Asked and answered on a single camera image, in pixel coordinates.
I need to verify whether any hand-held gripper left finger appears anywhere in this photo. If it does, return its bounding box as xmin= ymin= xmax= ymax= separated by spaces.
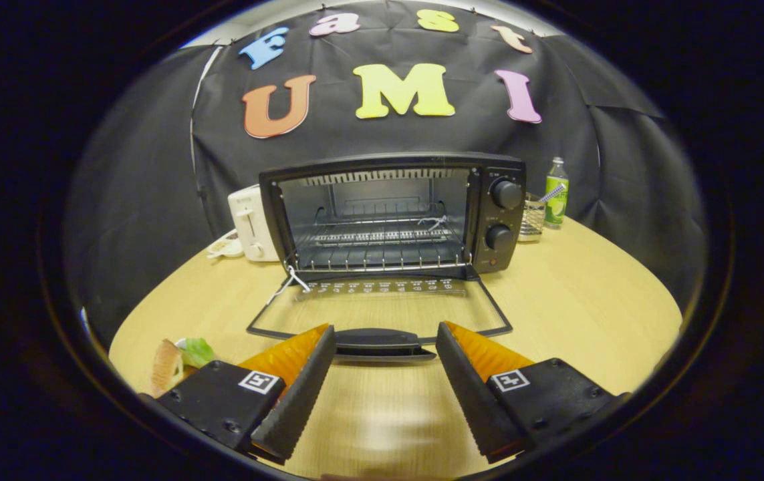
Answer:
xmin=154 ymin=324 xmax=337 ymax=465

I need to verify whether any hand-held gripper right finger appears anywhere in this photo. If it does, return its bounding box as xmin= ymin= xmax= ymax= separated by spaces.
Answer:
xmin=435 ymin=321 xmax=630 ymax=464

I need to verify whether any toast sandwich with lettuce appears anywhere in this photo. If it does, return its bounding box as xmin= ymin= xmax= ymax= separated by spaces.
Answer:
xmin=150 ymin=337 xmax=217 ymax=399

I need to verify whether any black toaster oven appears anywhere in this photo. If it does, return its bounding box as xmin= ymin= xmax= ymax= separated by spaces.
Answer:
xmin=246 ymin=152 xmax=527 ymax=363

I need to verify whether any white pop-up toaster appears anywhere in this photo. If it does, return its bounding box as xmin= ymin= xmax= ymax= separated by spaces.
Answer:
xmin=227 ymin=185 xmax=281 ymax=263

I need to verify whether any green drink bottle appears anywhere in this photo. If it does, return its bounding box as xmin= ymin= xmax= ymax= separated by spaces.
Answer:
xmin=544 ymin=157 xmax=569 ymax=230

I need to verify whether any wire mesh basket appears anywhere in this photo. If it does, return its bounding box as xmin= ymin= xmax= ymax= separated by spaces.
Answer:
xmin=519 ymin=192 xmax=548 ymax=242

